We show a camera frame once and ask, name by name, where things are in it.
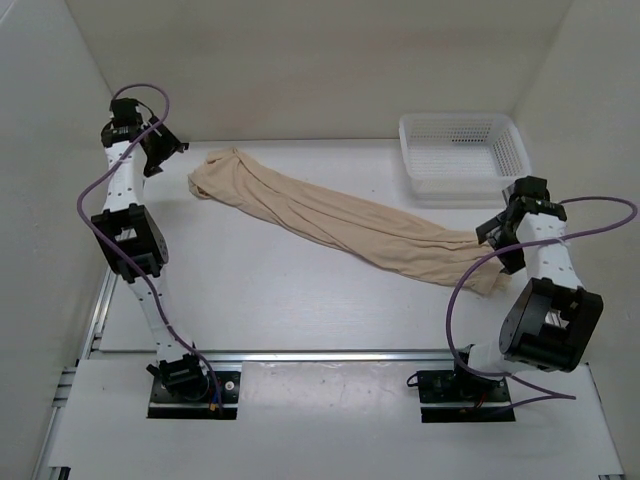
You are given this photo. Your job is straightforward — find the beige trousers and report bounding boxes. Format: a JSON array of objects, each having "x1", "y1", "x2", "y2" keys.
[{"x1": 187, "y1": 148, "x2": 489, "y2": 287}]

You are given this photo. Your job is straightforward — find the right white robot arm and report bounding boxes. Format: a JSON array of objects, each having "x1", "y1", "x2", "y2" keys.
[{"x1": 449, "y1": 196, "x2": 604, "y2": 400}]

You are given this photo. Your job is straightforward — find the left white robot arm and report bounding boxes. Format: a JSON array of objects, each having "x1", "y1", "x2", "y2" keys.
[{"x1": 91, "y1": 124, "x2": 213, "y2": 402}]

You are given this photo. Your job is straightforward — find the white plastic basket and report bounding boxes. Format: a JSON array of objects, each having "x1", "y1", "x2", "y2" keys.
[{"x1": 399, "y1": 112, "x2": 531, "y2": 202}]

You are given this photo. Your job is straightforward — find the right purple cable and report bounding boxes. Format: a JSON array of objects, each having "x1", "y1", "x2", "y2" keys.
[{"x1": 445, "y1": 195, "x2": 639, "y2": 411}]

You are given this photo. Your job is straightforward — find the purple cable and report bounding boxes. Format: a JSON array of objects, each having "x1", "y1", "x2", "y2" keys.
[
  {"x1": 445, "y1": 195, "x2": 639, "y2": 411},
  {"x1": 75, "y1": 83, "x2": 226, "y2": 416}
]

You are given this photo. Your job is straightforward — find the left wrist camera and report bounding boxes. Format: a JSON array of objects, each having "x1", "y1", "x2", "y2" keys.
[{"x1": 110, "y1": 98, "x2": 143, "y2": 128}]

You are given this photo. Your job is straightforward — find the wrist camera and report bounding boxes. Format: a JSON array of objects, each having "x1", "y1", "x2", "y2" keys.
[
  {"x1": 502, "y1": 176, "x2": 550, "y2": 204},
  {"x1": 110, "y1": 98, "x2": 143, "y2": 128}
]

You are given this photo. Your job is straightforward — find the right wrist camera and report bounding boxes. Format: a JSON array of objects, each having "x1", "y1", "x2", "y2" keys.
[{"x1": 502, "y1": 176, "x2": 550, "y2": 204}]

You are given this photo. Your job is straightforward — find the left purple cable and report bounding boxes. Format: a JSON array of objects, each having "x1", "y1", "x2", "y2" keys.
[{"x1": 75, "y1": 83, "x2": 226, "y2": 416}]

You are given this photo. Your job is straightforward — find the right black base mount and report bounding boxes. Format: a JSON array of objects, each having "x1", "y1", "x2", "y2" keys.
[{"x1": 406, "y1": 367, "x2": 515, "y2": 424}]

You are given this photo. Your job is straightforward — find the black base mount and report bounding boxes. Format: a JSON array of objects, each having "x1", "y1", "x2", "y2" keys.
[
  {"x1": 406, "y1": 367, "x2": 515, "y2": 424},
  {"x1": 147, "y1": 368, "x2": 241, "y2": 421}
]

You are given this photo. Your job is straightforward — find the aluminium frame rail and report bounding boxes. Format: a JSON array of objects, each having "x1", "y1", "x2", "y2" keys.
[{"x1": 29, "y1": 269, "x2": 626, "y2": 480}]

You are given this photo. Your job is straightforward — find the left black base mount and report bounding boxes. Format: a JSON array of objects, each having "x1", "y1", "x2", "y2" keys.
[{"x1": 147, "y1": 368, "x2": 241, "y2": 421}]

